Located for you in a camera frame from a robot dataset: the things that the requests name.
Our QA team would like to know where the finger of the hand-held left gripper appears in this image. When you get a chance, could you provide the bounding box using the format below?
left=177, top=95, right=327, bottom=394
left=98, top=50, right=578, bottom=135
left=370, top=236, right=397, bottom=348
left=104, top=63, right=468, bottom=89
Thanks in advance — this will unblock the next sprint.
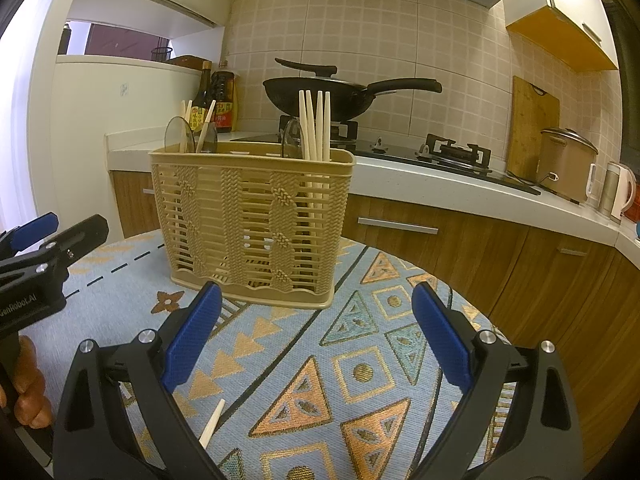
left=0, top=212, right=59, bottom=260
left=37, top=214, right=110, bottom=272

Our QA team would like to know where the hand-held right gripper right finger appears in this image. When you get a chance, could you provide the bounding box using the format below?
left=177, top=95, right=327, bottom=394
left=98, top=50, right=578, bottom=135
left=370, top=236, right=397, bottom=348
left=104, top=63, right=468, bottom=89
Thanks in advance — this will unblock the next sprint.
left=407, top=281, right=587, bottom=480

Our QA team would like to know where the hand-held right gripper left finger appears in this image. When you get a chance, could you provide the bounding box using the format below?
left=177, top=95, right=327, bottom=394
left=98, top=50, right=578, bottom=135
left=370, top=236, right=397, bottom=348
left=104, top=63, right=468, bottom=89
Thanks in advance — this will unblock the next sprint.
left=51, top=281, right=224, bottom=480

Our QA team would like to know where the beige plastic utensil basket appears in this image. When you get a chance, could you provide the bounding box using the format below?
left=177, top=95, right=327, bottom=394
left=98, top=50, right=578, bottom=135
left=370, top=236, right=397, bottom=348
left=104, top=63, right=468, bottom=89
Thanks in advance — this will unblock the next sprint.
left=148, top=141, right=357, bottom=310

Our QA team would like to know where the metal spoon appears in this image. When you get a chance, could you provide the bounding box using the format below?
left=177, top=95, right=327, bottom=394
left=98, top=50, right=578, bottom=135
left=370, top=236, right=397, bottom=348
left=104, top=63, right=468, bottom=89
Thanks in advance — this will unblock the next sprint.
left=199, top=121, right=219, bottom=154
left=281, top=119, right=305, bottom=159
left=164, top=116, right=195, bottom=153

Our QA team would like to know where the person's left hand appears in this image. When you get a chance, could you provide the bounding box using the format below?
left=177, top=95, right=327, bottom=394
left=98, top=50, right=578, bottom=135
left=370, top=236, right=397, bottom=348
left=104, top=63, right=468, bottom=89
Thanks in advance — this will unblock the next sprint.
left=9, top=334, right=54, bottom=428

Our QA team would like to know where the blue patterned tablecloth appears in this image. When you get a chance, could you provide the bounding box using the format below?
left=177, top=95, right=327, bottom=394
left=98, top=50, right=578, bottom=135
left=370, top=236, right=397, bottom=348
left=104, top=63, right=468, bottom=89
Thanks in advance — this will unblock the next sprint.
left=20, top=230, right=511, bottom=480

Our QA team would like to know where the white kitchen countertop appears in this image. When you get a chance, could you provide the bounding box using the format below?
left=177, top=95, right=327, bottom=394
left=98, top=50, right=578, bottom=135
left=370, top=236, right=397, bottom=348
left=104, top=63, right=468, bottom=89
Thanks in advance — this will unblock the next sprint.
left=105, top=130, right=640, bottom=261

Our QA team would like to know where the dark soy sauce bottle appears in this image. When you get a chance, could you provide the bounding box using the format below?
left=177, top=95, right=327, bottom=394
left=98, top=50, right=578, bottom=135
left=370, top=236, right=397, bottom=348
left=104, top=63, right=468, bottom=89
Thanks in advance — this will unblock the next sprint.
left=191, top=61, right=215, bottom=133

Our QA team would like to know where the black gas stove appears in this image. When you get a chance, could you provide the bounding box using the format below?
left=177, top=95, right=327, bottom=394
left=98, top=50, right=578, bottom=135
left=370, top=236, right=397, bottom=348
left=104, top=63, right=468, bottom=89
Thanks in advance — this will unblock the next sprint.
left=230, top=120, right=542, bottom=196

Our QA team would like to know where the cooking oil bottle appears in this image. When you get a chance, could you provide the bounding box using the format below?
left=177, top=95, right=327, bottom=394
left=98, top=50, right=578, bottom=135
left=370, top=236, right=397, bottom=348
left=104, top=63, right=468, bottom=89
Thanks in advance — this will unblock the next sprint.
left=211, top=60, right=236, bottom=133

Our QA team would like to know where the brown cardboard box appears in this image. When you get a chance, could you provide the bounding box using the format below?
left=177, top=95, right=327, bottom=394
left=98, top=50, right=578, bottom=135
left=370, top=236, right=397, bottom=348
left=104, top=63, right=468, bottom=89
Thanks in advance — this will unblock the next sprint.
left=164, top=55, right=207, bottom=70

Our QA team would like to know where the beige rice cooker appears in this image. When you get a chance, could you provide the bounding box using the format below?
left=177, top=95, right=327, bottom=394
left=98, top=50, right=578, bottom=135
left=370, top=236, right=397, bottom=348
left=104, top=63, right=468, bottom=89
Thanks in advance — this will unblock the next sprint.
left=537, top=127, right=599, bottom=209

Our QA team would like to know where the white electric kettle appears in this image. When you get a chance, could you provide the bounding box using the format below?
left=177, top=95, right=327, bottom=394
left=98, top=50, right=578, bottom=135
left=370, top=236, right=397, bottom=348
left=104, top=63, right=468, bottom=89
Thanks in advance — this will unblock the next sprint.
left=597, top=161, right=637, bottom=220

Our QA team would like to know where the wooden cutting board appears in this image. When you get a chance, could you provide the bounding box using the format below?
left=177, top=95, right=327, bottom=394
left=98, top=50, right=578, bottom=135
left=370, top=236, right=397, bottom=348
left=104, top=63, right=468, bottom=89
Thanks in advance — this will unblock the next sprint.
left=506, top=76, right=561, bottom=183

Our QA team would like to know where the black wok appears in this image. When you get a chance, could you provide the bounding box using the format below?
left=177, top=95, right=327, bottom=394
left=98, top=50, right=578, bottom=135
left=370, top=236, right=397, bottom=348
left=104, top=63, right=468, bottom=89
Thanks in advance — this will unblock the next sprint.
left=262, top=77, right=443, bottom=123

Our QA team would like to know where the white and yellow upper cabinet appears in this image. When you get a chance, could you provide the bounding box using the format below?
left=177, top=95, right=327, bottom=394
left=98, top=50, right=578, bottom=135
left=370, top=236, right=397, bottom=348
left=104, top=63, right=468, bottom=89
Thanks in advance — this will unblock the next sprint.
left=502, top=0, right=621, bottom=72

